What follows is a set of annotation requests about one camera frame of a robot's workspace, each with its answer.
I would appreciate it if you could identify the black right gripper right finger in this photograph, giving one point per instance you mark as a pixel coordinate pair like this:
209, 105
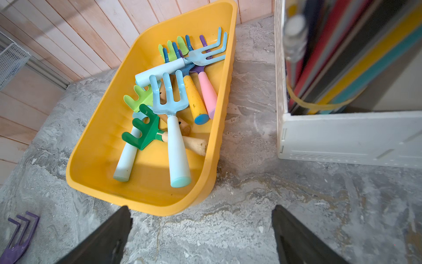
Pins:
296, 244

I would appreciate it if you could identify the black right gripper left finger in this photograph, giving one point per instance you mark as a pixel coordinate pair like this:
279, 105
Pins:
106, 244

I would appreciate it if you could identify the purple fork pink handle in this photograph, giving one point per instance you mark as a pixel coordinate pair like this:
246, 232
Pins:
13, 253

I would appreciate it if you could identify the light blue fork teal handle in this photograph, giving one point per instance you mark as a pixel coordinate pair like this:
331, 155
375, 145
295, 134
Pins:
180, 175

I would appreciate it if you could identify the yellow plastic storage box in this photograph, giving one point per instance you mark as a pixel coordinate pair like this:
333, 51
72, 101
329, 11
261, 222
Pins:
104, 166

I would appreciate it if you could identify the white plastic file organizer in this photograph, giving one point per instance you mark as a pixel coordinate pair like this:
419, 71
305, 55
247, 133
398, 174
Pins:
350, 43

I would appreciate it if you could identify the bundle of pens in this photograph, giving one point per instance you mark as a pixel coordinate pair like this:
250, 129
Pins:
295, 37

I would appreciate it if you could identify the light blue trowel white handle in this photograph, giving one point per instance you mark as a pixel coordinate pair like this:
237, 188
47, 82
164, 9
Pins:
125, 164

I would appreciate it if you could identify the dark green rake wooden handle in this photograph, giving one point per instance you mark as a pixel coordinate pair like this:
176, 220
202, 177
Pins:
148, 132

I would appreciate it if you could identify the light green rake wooden handle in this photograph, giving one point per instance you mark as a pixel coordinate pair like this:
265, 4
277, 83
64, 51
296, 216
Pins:
174, 51

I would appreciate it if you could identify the light green rake wood handle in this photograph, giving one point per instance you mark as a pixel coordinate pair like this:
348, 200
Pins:
146, 97

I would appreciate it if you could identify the dark blue rake yellow handle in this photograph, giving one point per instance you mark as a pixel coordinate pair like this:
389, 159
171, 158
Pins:
197, 107

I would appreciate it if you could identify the purple rake pink handle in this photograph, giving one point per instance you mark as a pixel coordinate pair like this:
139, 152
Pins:
208, 92

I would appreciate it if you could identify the white wire mesh shelf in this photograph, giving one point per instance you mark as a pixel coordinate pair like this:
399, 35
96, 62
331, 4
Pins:
13, 59

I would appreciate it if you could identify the light blue fork white handle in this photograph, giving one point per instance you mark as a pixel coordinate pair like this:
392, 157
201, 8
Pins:
199, 57

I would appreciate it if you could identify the aluminium frame rail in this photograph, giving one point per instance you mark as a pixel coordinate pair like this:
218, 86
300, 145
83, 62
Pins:
37, 65

